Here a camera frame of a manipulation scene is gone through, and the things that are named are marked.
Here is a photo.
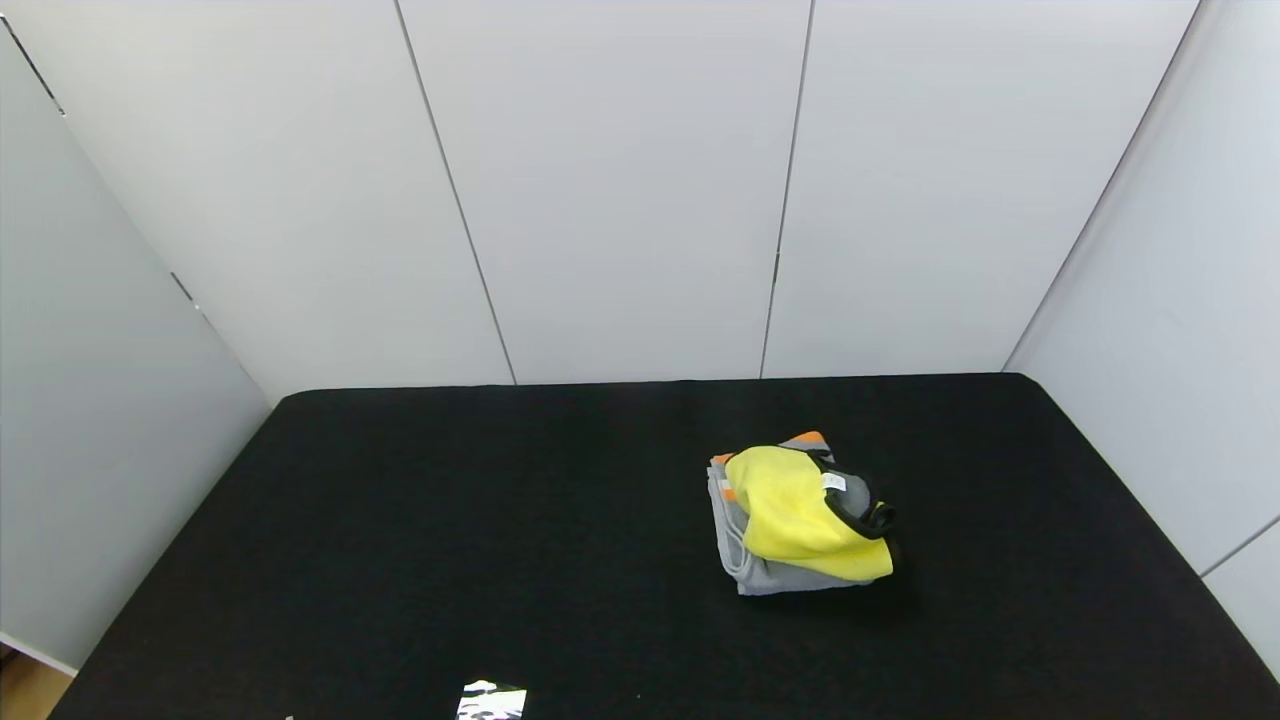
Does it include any yellow microfibre towel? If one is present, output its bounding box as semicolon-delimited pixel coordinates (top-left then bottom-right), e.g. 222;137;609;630
724;446;898;583

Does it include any shiny silver foil piece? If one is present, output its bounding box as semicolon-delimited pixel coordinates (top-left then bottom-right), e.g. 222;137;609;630
457;680;528;720

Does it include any grey towel with orange marks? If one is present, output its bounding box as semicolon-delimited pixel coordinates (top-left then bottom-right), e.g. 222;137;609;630
707;431;881;597

